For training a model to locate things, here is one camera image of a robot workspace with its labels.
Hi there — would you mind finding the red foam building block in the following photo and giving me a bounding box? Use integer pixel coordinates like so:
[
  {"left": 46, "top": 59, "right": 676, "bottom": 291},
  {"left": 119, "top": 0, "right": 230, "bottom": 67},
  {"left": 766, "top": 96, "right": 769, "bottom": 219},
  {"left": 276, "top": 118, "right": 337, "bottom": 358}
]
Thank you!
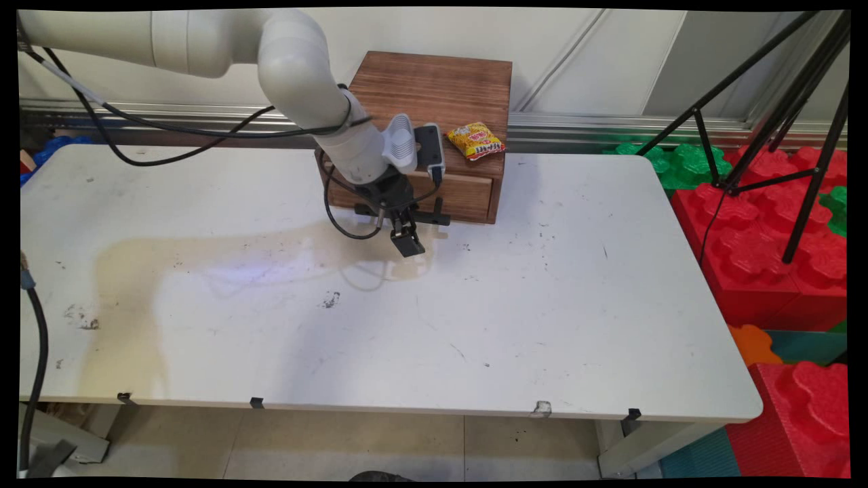
[
  {"left": 724, "top": 361, "right": 852, "bottom": 479},
  {"left": 726, "top": 144, "right": 848, "bottom": 197},
  {"left": 671, "top": 183, "right": 848, "bottom": 333}
]

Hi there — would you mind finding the black tripod stand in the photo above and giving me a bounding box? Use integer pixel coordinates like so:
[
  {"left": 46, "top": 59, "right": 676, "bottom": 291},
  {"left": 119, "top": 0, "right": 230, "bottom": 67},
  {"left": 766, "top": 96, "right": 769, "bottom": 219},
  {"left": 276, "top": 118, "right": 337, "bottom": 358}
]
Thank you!
[{"left": 636, "top": 10, "right": 852, "bottom": 265}]

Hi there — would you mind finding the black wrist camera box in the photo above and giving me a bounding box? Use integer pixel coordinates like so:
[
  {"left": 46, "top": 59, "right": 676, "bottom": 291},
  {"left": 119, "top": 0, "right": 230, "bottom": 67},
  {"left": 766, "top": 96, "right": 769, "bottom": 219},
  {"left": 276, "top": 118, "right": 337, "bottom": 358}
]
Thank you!
[{"left": 415, "top": 124, "right": 446, "bottom": 180}]

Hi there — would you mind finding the grey vented camera mount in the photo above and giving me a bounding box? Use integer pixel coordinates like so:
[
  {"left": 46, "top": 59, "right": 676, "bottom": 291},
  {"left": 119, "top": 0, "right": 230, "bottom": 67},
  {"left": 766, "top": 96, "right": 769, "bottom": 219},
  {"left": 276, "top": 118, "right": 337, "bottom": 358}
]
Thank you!
[{"left": 382, "top": 114, "right": 418, "bottom": 174}]

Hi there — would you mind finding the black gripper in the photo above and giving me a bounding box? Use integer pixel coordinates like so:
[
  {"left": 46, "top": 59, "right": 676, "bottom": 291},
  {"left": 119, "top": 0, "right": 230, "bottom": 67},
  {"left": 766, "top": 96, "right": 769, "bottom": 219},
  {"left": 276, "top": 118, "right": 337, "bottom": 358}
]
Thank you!
[{"left": 353, "top": 169, "right": 427, "bottom": 259}]

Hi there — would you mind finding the orange foam piece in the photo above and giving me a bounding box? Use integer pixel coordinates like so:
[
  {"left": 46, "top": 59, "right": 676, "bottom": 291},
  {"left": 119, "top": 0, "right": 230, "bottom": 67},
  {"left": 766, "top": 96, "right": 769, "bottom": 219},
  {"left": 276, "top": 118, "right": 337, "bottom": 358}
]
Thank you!
[{"left": 729, "top": 324, "right": 784, "bottom": 367}]

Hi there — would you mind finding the wooden drawer with black handle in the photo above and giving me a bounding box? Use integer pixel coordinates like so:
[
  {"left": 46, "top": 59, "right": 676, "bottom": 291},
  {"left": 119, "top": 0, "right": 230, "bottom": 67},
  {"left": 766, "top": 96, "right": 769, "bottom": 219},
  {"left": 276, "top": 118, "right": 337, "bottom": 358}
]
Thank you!
[{"left": 324, "top": 166, "right": 494, "bottom": 228}]

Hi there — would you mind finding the aluminium wall rail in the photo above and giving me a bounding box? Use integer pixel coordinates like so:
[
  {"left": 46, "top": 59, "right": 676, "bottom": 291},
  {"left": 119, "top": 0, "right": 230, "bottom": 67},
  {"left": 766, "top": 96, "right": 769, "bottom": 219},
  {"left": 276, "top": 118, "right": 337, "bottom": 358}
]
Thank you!
[{"left": 19, "top": 100, "right": 848, "bottom": 154}]

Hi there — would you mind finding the black looped camera cable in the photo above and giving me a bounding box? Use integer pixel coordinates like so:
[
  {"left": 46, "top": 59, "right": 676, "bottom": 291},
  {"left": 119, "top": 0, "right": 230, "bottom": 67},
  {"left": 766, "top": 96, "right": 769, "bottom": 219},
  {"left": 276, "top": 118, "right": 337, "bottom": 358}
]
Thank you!
[{"left": 323, "top": 150, "right": 443, "bottom": 241}]

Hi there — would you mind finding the long black arm cable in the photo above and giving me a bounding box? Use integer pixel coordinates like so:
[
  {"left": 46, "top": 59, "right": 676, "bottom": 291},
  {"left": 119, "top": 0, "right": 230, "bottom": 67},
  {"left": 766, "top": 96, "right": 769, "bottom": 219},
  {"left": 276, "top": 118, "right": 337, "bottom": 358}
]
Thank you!
[{"left": 19, "top": 42, "right": 372, "bottom": 138}]

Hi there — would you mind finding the dark grey metal piece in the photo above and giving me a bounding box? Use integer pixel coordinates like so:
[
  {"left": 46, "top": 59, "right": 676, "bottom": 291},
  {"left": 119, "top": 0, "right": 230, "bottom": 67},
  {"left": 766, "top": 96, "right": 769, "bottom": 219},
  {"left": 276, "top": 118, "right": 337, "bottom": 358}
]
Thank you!
[{"left": 26, "top": 439, "right": 77, "bottom": 479}]

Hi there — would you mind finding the brown wooden drawer cabinet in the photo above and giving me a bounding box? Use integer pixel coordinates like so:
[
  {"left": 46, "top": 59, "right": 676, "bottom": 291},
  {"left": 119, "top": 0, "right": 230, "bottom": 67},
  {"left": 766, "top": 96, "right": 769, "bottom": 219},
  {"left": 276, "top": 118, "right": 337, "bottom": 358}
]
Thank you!
[{"left": 314, "top": 51, "right": 513, "bottom": 226}]

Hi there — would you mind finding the teal foam mat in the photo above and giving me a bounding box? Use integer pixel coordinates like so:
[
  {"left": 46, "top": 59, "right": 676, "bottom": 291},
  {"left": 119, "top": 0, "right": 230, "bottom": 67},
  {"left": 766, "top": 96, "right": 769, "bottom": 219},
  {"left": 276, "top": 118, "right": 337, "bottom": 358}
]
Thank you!
[
  {"left": 659, "top": 427, "right": 741, "bottom": 479},
  {"left": 766, "top": 329, "right": 848, "bottom": 367}
]

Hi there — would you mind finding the yellow snack packet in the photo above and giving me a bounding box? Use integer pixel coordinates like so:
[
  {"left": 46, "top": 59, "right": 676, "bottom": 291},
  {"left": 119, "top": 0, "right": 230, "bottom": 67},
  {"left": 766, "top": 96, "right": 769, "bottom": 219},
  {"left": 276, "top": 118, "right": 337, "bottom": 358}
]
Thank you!
[{"left": 446, "top": 122, "right": 507, "bottom": 162}]

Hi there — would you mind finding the black cable with grey plug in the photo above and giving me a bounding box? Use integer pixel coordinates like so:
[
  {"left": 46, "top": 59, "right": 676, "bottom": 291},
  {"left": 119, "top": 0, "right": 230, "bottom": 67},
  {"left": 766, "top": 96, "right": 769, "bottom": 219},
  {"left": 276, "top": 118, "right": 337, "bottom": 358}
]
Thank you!
[{"left": 19, "top": 251, "right": 50, "bottom": 473}]

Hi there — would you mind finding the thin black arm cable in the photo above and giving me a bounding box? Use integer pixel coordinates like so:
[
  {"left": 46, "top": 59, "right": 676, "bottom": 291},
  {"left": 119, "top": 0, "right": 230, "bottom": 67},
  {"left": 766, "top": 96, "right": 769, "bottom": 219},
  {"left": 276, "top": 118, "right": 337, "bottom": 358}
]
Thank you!
[{"left": 42, "top": 49, "right": 277, "bottom": 167}]

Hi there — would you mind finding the green foam building block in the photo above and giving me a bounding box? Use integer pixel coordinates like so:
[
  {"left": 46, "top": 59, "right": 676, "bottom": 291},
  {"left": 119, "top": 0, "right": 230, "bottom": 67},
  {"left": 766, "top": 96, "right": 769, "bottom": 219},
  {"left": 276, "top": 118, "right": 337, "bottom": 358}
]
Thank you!
[
  {"left": 817, "top": 186, "right": 848, "bottom": 238},
  {"left": 604, "top": 142, "right": 733, "bottom": 197}
]

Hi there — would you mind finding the grey table leg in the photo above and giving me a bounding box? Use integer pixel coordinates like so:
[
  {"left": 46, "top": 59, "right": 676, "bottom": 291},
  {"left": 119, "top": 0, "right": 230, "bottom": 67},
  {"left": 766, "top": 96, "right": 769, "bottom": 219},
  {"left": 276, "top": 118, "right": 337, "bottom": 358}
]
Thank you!
[
  {"left": 595, "top": 419, "right": 721, "bottom": 479},
  {"left": 19, "top": 403, "right": 111, "bottom": 465}
]

